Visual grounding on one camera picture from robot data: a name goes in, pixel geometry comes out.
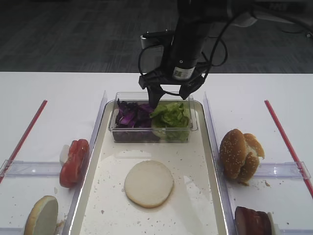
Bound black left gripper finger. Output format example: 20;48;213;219
147;85;164;109

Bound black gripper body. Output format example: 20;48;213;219
139;62;205;90

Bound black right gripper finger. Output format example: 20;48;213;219
179;83;200;100

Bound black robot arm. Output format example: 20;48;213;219
139;0;313;108

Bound green lettuce pile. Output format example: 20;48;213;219
150;102;190;142

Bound white tomato holder block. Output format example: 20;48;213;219
59;144;70;165

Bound red tomato slices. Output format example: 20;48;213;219
59;139;89;188

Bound dark meat patties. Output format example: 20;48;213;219
235;207;272;235

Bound purple cabbage shreds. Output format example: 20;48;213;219
115;99;154;128

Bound clear plastic salad container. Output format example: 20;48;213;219
108;93;198;143

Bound clear right long divider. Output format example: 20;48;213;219
203;92;237;235

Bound clear long divider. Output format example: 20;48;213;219
62;93;107;235
203;92;237;235

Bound clear left long divider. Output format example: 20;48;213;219
62;93;107;235

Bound right red strip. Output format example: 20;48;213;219
264;100;313;196

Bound red strip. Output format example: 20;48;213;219
264;100;313;196
0;100;47;183

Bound sesame bun tops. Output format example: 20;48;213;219
219;129;265;186

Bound bottom bun slice on tray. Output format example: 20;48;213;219
124;160;174;208

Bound left red strip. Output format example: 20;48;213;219
0;100;47;183

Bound metal baking tray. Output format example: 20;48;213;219
67;101;225;235

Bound white patty holder block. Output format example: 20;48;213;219
267;212;281;235

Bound upright bun half left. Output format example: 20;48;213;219
23;195;58;235

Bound black cable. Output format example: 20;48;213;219
138;0;313;79

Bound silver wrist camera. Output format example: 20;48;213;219
140;30;174;49

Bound clear right cross rail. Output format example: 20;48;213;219
253;162;311;180

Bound clear cross rail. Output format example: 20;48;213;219
0;160;62;177
253;162;311;180

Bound clear left cross rail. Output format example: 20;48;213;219
0;160;62;177

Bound clear lower right rail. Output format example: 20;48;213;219
280;229;313;235

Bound clear lower left rail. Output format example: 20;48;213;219
0;228;24;235

